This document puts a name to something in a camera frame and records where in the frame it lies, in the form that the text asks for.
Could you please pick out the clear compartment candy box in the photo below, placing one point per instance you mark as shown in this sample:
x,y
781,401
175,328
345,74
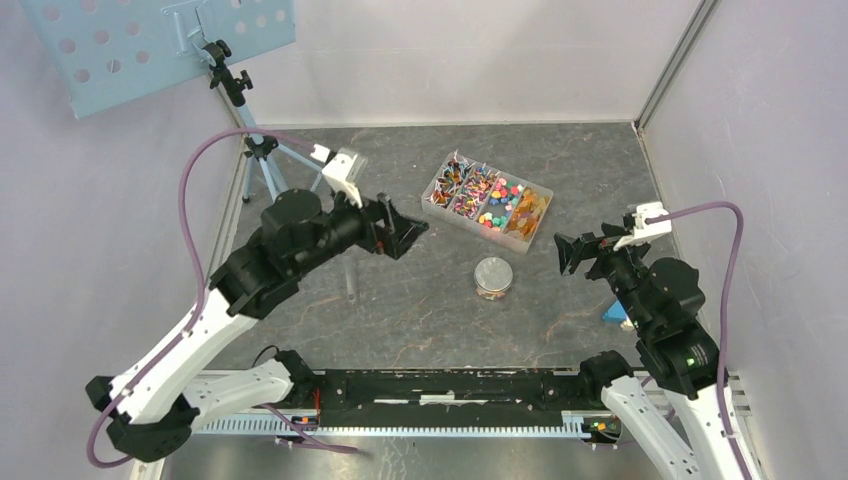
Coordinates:
x,y
487,201

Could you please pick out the clear plastic scoop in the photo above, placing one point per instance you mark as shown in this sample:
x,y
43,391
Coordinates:
x,y
351,279

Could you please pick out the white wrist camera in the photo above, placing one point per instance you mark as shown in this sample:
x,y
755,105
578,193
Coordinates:
x,y
341,170
645,224

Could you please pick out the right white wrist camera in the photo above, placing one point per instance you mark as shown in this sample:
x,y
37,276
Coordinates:
x,y
645,224

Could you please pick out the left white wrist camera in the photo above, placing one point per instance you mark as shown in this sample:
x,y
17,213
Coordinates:
x,y
341,170

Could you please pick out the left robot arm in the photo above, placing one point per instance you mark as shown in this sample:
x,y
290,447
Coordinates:
x,y
153,408

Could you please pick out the blue white small block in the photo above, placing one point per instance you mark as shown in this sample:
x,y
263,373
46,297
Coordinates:
x,y
617,315

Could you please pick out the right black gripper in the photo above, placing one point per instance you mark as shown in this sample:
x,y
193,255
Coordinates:
x,y
605,247

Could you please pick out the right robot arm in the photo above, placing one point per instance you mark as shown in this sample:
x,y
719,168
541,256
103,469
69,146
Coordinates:
x,y
662,301

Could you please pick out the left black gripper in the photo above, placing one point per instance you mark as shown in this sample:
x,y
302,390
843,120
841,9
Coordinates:
x,y
397,235

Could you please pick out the light blue music stand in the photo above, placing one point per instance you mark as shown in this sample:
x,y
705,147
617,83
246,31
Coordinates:
x,y
109,53

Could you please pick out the small clear glass jar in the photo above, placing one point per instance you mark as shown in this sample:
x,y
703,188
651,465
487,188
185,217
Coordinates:
x,y
491,293

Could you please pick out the silver round jar lid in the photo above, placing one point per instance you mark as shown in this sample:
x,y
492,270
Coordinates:
x,y
493,274

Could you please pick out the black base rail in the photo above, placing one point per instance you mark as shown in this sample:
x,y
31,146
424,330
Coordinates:
x,y
494,402

